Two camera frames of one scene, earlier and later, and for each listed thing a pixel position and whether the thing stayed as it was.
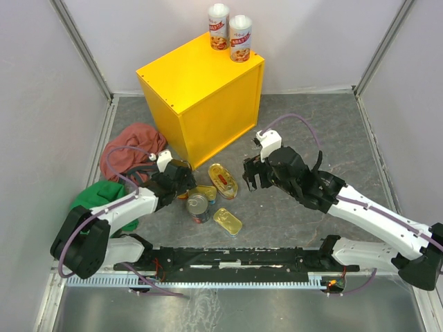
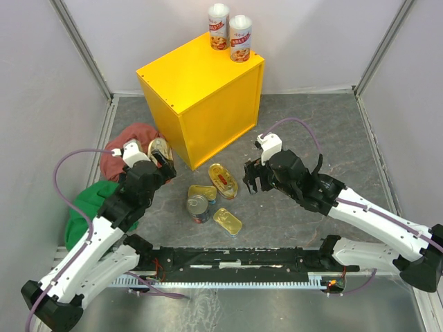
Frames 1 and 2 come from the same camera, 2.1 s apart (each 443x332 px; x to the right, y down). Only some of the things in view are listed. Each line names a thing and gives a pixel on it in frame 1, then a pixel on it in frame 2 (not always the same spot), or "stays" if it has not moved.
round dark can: [198, 207] stays
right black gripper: [252, 167] stays
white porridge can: [241, 27] stays
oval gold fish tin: [180, 162] -> [161, 145]
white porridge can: [219, 20] stays
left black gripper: [187, 182] -> [166, 171]
